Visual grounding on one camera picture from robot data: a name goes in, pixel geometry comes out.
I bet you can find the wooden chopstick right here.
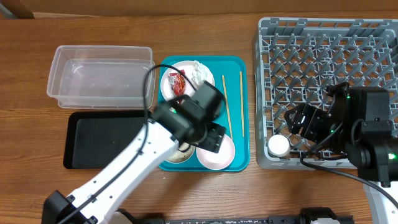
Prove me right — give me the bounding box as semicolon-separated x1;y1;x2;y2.
239;71;244;138

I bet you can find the black waste tray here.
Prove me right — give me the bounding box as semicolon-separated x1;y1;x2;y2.
63;110;145;169

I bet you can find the wooden chopstick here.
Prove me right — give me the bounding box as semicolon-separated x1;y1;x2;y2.
239;71;244;138
222;75;233;139

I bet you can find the wooden chopstick left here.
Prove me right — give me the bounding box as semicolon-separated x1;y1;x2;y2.
222;75;233;139

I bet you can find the white paper cup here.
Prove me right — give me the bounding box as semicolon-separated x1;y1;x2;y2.
267;134;290;157

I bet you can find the small white plate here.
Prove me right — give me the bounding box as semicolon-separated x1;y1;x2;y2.
196;134;236;170

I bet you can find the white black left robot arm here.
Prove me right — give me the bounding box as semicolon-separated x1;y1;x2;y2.
42;100;225;223

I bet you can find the white tissue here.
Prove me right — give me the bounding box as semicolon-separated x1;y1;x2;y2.
192;60;211;86

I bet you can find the grey dish rack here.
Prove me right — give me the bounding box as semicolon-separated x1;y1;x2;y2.
253;17;397;170

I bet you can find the red snack wrapper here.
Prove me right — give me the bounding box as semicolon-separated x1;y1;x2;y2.
168;72;186;96

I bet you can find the black table clamp mount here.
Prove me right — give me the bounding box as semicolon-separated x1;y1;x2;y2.
266;207;355;224

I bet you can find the teal plastic tray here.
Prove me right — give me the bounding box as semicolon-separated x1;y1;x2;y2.
162;55;251;172

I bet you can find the clear plastic bin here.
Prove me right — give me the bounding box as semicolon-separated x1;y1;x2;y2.
47;45;155;110

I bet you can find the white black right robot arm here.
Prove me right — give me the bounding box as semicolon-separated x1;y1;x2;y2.
284;83;397;223

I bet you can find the large white plate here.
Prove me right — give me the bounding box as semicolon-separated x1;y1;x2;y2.
159;60;216;103

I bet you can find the grey bowl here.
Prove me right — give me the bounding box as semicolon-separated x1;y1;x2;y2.
167;143;196;164

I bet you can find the black rail at table edge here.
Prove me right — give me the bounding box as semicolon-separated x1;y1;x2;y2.
124;214;271;224

